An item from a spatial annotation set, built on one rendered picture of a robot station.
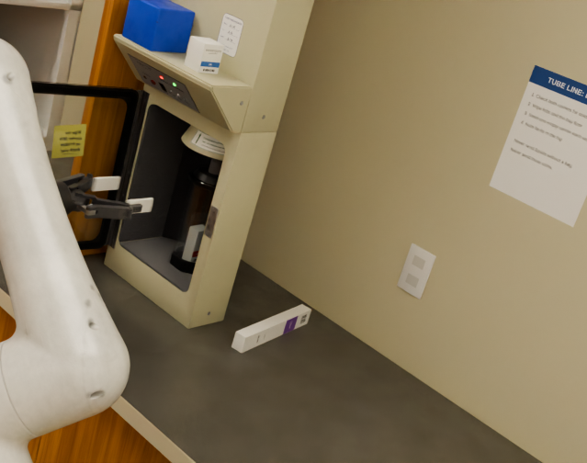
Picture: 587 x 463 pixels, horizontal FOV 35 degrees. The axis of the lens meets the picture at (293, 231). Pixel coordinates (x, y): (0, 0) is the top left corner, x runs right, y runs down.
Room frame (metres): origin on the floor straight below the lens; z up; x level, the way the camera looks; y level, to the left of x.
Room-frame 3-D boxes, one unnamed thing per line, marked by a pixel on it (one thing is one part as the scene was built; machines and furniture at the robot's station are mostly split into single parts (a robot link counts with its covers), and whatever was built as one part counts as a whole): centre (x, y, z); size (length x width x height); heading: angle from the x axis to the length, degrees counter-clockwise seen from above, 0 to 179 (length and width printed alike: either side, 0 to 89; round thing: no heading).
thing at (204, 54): (1.84, 0.28, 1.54); 0.05 x 0.05 x 0.06; 48
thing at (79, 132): (1.89, 0.53, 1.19); 0.30 x 0.01 x 0.40; 136
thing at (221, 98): (1.88, 0.32, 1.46); 0.32 x 0.12 x 0.10; 53
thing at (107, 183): (1.82, 0.41, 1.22); 0.07 x 0.01 x 0.03; 143
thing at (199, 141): (1.99, 0.21, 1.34); 0.18 x 0.18 x 0.05
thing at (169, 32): (1.93, 0.40, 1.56); 0.10 x 0.10 x 0.09; 53
